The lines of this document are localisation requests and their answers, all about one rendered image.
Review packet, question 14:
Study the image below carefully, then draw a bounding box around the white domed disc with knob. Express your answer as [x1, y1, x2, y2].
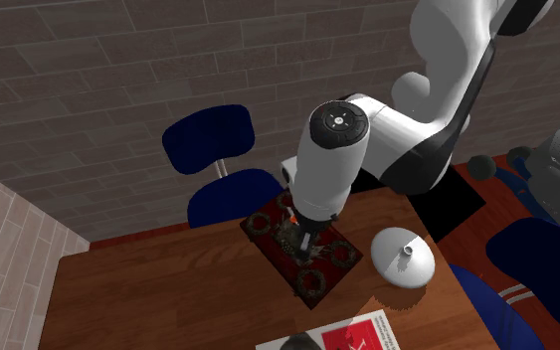
[369, 226, 437, 290]

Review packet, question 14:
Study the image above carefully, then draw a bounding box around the dark grey ball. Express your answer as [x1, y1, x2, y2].
[467, 154, 497, 183]
[505, 145, 534, 168]

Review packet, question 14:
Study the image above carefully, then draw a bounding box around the brown wooden table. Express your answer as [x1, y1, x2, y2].
[38, 186, 501, 350]

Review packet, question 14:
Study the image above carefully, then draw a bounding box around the white and red magazine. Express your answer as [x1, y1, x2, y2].
[255, 308, 403, 350]

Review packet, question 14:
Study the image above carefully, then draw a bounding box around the blue office chair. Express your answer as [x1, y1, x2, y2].
[448, 217, 560, 350]
[161, 103, 286, 230]

